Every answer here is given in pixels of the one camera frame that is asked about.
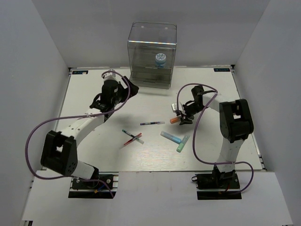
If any orange cap highlighter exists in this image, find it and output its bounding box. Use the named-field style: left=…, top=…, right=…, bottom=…
left=170, top=116, right=182, bottom=124

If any green highlighter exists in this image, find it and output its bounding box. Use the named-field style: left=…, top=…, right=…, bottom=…
left=176, top=135, right=190, bottom=153

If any blue cleaning gel jar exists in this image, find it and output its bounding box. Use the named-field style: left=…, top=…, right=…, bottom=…
left=155, top=53, right=166, bottom=68

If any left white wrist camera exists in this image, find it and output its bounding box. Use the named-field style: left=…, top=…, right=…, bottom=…
left=101, top=70, right=117, bottom=81

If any green ink gel pen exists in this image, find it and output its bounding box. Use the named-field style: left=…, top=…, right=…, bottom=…
left=122, top=129, right=144, bottom=145

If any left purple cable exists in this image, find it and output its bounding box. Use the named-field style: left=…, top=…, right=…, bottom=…
left=24, top=70, right=132, bottom=198

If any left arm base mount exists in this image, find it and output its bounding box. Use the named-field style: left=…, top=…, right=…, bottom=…
left=68, top=172, right=119, bottom=199

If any blue highlighter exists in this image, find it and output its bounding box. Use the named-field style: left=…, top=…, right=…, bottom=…
left=160, top=131, right=182, bottom=144

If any clear drawer organizer box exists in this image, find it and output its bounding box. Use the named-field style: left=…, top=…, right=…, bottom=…
left=128, top=45, right=175, bottom=89

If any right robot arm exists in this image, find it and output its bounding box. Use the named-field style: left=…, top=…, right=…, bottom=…
left=172, top=83, right=254, bottom=188

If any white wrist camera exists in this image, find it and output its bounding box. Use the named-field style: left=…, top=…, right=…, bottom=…
left=171, top=103, right=182, bottom=114
left=101, top=70, right=117, bottom=81

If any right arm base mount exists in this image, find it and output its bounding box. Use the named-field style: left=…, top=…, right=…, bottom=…
left=191, top=169, right=242, bottom=200

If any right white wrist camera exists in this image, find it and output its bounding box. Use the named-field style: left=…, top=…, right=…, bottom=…
left=171, top=103, right=182, bottom=114

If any red ink gel pen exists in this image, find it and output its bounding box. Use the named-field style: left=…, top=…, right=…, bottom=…
left=120, top=133, right=142, bottom=149

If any clear acrylic organizer lid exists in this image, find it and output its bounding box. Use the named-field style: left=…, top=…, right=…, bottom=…
left=127, top=21, right=177, bottom=69

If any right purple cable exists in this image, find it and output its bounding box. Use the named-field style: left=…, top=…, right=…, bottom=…
left=176, top=82, right=254, bottom=194

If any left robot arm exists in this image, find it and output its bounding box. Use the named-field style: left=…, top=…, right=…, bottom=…
left=40, top=76, right=139, bottom=188

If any purple ink gel pen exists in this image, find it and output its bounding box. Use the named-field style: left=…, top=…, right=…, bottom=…
left=140, top=121, right=165, bottom=126

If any purple cable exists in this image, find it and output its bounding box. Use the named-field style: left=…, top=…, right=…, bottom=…
left=24, top=70, right=132, bottom=198
left=176, top=82, right=254, bottom=194

